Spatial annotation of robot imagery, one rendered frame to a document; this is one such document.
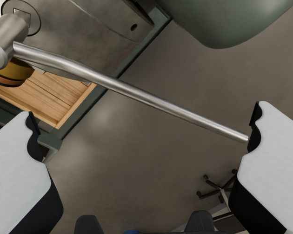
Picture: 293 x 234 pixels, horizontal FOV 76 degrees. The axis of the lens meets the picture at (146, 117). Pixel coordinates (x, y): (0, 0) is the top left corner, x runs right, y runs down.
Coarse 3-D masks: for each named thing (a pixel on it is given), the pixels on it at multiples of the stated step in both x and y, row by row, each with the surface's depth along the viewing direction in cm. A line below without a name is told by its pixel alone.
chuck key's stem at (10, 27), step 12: (24, 12) 18; (0, 24) 14; (12, 24) 15; (24, 24) 16; (0, 36) 13; (12, 36) 14; (24, 36) 16; (0, 48) 12; (12, 48) 14; (0, 60) 13
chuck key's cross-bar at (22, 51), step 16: (16, 48) 14; (32, 48) 14; (48, 64) 15; (64, 64) 15; (80, 64) 16; (96, 80) 16; (112, 80) 16; (128, 96) 17; (144, 96) 17; (176, 112) 18; (192, 112) 18; (208, 128) 19; (224, 128) 19
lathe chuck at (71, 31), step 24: (0, 0) 17; (24, 0) 18; (48, 0) 18; (72, 0) 19; (48, 24) 19; (72, 24) 20; (96, 24) 21; (48, 48) 21; (72, 48) 22; (96, 48) 24; (120, 48) 27
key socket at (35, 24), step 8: (8, 0) 18; (16, 0) 18; (8, 8) 18; (16, 8) 18; (24, 8) 18; (32, 8) 18; (32, 16) 19; (32, 24) 19; (40, 24) 19; (32, 32) 20
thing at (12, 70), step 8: (8, 64) 32; (16, 64) 32; (24, 64) 34; (0, 72) 33; (8, 72) 33; (16, 72) 34; (24, 72) 35; (32, 72) 37; (0, 80) 34; (8, 80) 35; (16, 80) 36; (24, 80) 38
